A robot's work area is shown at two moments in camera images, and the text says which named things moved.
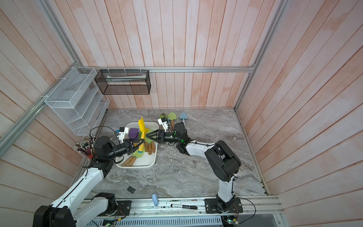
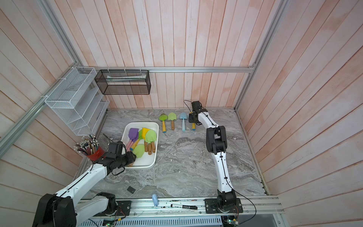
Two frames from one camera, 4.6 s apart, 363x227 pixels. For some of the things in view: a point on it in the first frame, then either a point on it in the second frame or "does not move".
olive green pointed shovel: x=172 y=116 does not move
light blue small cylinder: x=155 y=199 does not move
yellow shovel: x=142 y=128 → x=194 y=125
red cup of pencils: x=86 y=145 does not move
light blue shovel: x=183 y=116 does not move
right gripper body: x=171 y=138 → x=191 y=118
